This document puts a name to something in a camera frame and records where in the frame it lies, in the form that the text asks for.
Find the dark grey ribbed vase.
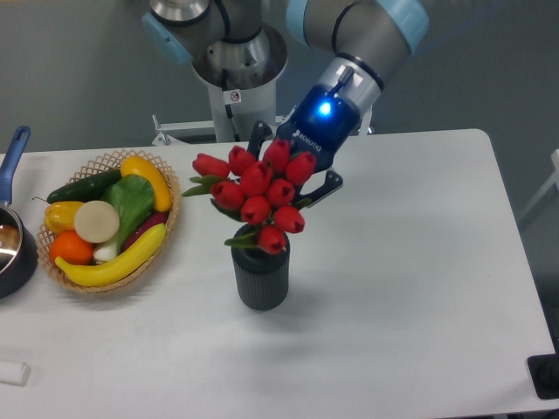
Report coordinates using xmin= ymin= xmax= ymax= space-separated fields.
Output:
xmin=231 ymin=235 xmax=291 ymax=311

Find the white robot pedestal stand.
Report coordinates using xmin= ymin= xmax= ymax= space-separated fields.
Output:
xmin=152 ymin=80 xmax=288 ymax=146

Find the red tulip bouquet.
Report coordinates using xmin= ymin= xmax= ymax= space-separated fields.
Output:
xmin=183 ymin=139 xmax=316 ymax=255

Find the white furniture frame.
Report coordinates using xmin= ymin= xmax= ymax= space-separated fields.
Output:
xmin=520 ymin=149 xmax=558 ymax=223

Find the green bok choy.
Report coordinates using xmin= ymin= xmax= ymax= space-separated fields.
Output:
xmin=93 ymin=175 xmax=155 ymax=264

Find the dark green cucumber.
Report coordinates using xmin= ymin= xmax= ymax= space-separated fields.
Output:
xmin=33 ymin=169 xmax=121 ymax=204

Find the black device at table edge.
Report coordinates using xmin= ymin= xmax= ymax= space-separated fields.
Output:
xmin=527 ymin=354 xmax=558 ymax=400

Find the purple eggplant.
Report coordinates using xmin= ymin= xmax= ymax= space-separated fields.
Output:
xmin=122 ymin=212 xmax=168 ymax=251

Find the beige round disc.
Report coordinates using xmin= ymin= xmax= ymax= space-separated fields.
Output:
xmin=73 ymin=201 xmax=120 ymax=244

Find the yellow banana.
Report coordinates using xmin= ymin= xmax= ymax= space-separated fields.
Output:
xmin=55 ymin=223 xmax=167 ymax=287

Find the orange fruit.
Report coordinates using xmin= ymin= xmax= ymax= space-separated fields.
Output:
xmin=49 ymin=231 xmax=93 ymax=265

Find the yellow bell pepper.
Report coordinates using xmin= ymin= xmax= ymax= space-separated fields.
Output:
xmin=44 ymin=201 xmax=84 ymax=235

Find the dark pot with blue handle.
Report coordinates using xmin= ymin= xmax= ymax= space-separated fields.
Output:
xmin=1 ymin=126 xmax=38 ymax=298

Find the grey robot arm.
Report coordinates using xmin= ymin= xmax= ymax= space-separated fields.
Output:
xmin=142 ymin=1 xmax=429 ymax=204

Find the yellow squash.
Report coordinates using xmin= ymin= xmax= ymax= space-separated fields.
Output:
xmin=121 ymin=155 xmax=172 ymax=212

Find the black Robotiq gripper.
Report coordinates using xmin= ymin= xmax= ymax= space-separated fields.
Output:
xmin=246 ymin=85 xmax=361 ymax=209

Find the white cylinder object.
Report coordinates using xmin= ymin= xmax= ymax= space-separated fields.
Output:
xmin=0 ymin=360 xmax=31 ymax=387

